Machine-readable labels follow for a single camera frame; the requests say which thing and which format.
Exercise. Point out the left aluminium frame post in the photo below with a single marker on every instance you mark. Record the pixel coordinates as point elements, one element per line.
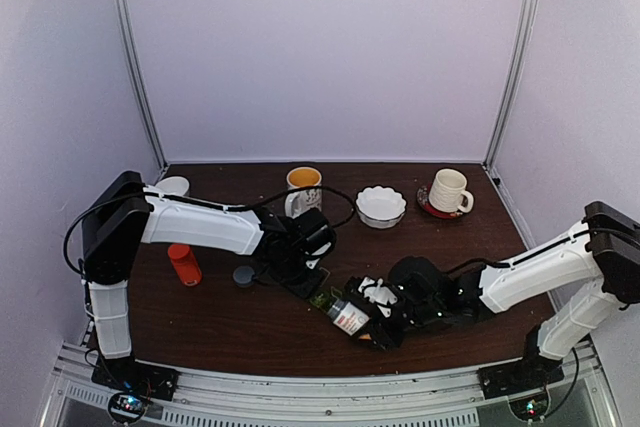
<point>137,82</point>

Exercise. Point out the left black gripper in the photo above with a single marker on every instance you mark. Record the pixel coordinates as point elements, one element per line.
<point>304,290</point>

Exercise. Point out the white mug yellow inside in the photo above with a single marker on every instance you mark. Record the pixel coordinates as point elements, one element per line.
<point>304,193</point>

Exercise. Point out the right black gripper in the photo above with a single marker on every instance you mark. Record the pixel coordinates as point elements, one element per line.
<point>384,336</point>

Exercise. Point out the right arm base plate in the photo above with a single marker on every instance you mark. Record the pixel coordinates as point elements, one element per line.
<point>511,379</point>

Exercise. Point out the grey bottle cap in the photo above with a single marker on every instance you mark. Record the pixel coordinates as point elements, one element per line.
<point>244,276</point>

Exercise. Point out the white scalloped dish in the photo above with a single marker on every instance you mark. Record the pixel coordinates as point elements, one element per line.
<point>380,207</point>

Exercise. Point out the aluminium front rail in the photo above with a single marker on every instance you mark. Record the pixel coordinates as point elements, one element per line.
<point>451,397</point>

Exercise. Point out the right aluminium frame post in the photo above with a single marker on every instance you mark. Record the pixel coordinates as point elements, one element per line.
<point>524,30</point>

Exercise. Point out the small white bowl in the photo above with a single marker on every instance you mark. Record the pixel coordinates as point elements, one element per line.
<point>174,185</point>

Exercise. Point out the green weekly pill organizer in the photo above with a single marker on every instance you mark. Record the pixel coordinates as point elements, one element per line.
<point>323,300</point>

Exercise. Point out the grey lid pill bottle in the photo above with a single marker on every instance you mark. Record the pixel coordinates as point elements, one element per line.
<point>347,317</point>

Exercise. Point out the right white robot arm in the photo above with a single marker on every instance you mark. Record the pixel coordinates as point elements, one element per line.
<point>601,251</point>

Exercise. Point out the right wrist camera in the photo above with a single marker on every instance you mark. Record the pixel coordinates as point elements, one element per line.
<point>374,292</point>

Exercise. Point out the cream ribbed mug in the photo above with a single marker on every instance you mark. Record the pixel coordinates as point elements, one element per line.
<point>449,194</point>

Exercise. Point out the orange pill bottle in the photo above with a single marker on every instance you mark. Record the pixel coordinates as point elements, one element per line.
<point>185,264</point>

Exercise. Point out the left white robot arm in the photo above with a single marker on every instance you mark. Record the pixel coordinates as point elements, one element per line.
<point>130,213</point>

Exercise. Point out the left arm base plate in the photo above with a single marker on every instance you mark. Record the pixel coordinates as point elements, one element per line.
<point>129,375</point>

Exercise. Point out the red round coaster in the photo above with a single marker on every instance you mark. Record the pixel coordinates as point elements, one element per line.
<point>422,198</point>

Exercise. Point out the aluminium frame post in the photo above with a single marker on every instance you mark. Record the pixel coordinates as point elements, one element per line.
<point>524,30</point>
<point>137,82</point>

